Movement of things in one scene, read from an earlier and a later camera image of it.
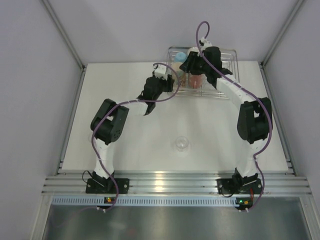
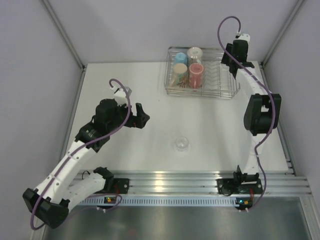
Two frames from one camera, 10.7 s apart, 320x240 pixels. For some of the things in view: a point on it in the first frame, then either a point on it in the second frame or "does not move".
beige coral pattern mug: (182, 75) does not move
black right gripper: (187, 67) to (225, 59)
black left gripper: (168, 84) to (139, 121)
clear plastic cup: (181, 143) does not move
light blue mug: (180, 57) does not move
